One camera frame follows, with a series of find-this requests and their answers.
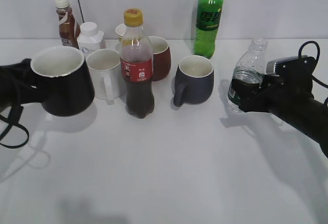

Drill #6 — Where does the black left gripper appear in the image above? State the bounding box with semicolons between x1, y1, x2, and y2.
1;58;46;110

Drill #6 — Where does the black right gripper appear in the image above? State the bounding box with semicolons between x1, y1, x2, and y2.
231;57;327;155

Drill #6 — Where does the clear water bottle green label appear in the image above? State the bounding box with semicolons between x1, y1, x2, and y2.
227;37;268;113

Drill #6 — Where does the black mug white interior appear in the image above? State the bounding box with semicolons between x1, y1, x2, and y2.
30;46;95;116

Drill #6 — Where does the small yellow white cup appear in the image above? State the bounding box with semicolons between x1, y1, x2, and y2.
115;24;126;42

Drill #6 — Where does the dark blue grey mug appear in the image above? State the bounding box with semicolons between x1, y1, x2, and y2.
173;55;214;107

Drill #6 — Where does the brown coffee drink bottle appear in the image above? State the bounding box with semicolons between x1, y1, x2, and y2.
55;0;80;49

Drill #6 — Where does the dark red mug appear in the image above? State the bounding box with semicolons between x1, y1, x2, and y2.
149;36;171;81

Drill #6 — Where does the white plastic bottle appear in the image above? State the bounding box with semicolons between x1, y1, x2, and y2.
77;22;106;58

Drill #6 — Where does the white ceramic mug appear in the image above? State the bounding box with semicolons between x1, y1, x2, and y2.
86;49;126;104

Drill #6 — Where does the green soda bottle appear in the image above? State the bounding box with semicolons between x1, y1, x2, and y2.
193;0;223;59

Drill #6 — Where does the cola bottle yellow cap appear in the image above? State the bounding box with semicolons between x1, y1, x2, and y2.
119;8;154;118

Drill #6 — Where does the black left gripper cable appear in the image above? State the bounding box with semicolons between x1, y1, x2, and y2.
0;70;29;149

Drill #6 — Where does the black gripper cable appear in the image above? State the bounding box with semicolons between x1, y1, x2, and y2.
0;70;29;149
298;40;328;109

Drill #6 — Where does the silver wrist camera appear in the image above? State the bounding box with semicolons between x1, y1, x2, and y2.
265;55;309;76

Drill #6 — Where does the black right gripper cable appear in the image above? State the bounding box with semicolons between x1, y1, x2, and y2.
298;40;328;109

